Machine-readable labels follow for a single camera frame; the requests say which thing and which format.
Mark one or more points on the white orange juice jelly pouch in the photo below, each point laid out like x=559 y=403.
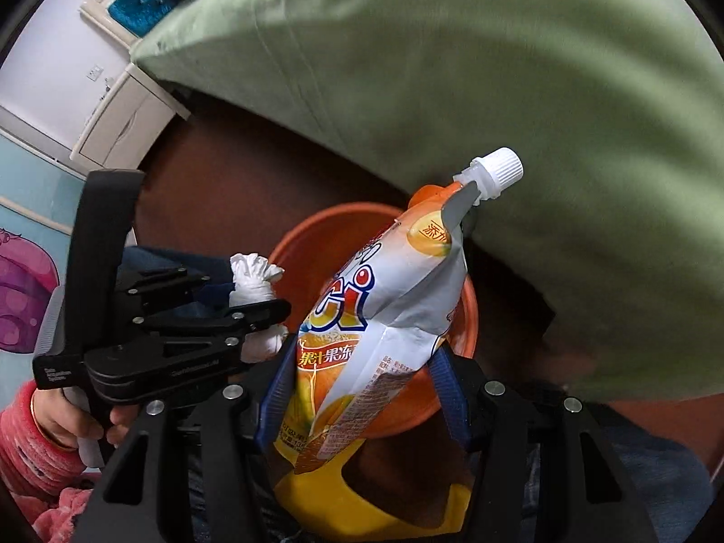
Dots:
x=384 y=294

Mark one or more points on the white tissue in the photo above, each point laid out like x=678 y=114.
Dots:
x=251 y=283

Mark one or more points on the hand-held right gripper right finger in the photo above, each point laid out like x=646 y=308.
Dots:
x=452 y=401

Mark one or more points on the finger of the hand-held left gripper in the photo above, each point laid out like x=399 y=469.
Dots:
x=164 y=288
x=186 y=345

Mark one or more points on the person's left hand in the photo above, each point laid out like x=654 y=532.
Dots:
x=54 y=424

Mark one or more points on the pink cartoon wall picture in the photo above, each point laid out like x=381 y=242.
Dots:
x=25 y=288

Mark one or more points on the white wall socket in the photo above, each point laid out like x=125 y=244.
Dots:
x=96 y=72

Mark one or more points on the cream headboard with blue panel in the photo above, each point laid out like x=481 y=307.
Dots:
x=127 y=8

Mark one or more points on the cream nightstand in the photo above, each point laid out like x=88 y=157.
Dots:
x=124 y=119

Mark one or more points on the orange plastic basin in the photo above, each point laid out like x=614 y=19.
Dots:
x=317 y=254

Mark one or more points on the yellow plastic object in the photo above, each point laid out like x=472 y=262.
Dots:
x=317 y=498

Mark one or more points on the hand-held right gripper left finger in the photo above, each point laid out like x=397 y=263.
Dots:
x=272 y=414

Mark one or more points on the bed with green sheet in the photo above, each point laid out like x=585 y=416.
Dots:
x=452 y=68

